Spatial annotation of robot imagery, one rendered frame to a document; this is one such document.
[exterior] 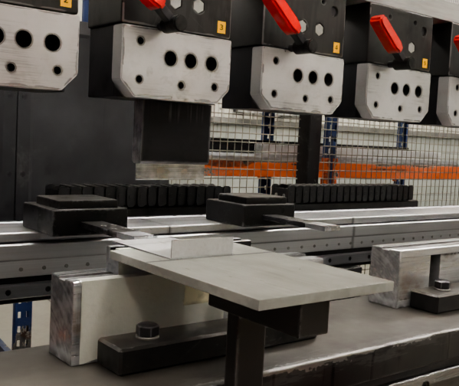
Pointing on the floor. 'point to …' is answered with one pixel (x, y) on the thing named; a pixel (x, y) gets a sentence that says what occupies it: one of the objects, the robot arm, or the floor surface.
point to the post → (309, 148)
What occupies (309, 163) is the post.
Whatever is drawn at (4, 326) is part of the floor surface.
